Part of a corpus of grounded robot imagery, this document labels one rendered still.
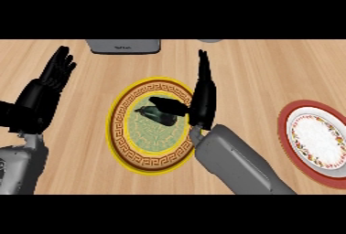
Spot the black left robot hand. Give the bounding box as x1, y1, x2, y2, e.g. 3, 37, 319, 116
0, 45, 78, 135

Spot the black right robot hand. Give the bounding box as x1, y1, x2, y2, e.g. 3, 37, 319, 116
148, 49, 217, 132

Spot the dark eggplant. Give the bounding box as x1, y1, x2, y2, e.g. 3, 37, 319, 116
133, 105, 179, 127

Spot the yellow brown patterned plate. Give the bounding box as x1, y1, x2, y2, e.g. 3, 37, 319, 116
105, 76, 197, 176

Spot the red rimmed white floral plate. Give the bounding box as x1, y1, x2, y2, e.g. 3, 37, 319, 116
277, 99, 346, 189

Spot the grey appliance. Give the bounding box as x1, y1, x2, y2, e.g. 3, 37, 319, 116
84, 39, 163, 56

